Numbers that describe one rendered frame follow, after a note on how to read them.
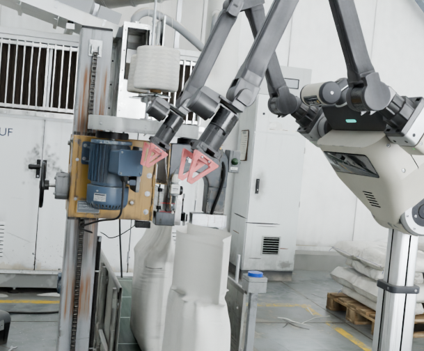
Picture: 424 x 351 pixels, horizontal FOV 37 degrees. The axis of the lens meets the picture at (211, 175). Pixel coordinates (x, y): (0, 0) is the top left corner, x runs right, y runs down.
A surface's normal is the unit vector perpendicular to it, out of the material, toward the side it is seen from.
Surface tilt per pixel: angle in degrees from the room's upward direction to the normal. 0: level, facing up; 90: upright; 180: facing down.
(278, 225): 90
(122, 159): 90
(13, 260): 90
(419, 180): 115
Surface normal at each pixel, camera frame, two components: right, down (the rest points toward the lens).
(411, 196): 0.53, 0.51
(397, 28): 0.26, 0.07
